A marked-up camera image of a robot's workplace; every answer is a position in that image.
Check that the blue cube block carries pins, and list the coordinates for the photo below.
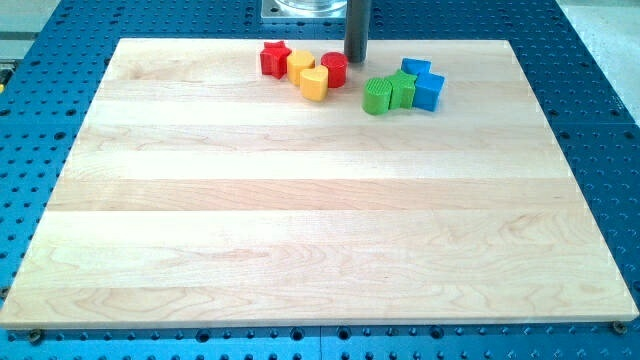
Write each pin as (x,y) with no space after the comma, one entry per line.
(428,88)

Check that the green star block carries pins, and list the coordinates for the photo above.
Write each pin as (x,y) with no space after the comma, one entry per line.
(402,90)

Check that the red star block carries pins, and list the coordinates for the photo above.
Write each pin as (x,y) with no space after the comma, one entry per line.
(273,59)

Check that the green cylinder block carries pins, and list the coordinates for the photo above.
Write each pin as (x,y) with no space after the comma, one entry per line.
(377,96)

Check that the red cylinder block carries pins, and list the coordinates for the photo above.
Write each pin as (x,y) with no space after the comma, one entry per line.
(337,65)

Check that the right board stop screw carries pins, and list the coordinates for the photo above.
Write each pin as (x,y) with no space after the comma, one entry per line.
(619,328)

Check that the left board stop screw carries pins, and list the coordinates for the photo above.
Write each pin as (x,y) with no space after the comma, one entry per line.
(35,336)

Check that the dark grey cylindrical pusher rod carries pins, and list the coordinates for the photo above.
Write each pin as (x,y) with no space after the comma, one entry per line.
(357,19)

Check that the blue block behind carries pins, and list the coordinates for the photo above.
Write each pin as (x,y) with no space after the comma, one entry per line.
(415,66)

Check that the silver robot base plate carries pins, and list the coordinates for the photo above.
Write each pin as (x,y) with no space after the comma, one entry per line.
(305,9)

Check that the yellow hexagon block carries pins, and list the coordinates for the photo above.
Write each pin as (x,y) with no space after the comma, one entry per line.
(297,61)

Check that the wooden board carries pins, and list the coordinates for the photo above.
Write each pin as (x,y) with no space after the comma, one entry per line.
(201,193)

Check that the yellow heart block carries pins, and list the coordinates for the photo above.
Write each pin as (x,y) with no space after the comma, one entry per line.
(314,83)

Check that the board stop screw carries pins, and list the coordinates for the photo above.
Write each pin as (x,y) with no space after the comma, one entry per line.
(619,328)
(35,336)

